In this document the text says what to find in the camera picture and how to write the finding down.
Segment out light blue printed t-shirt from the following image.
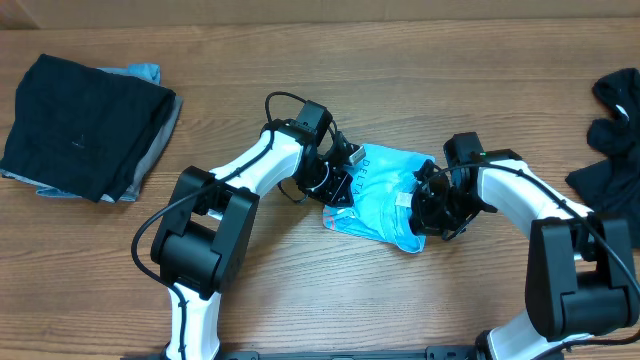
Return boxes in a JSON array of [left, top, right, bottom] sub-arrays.
[[322, 144, 435, 254]]

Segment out folded light blue garment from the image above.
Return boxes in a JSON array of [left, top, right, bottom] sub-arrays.
[[101, 63, 161, 85]]

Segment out folded black garment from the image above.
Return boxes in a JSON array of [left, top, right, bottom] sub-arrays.
[[1, 54, 178, 202]]

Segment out cardboard back wall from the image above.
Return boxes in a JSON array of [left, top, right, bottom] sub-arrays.
[[1, 0, 639, 30]]

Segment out black t-shirt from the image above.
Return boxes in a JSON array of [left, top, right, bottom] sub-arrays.
[[566, 68, 639, 248]]

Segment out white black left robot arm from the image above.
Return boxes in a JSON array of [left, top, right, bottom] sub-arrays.
[[150, 100, 365, 359]]

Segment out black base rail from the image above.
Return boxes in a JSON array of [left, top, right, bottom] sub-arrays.
[[119, 344, 481, 360]]

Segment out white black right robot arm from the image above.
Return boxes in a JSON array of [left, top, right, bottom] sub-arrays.
[[409, 132, 639, 360]]

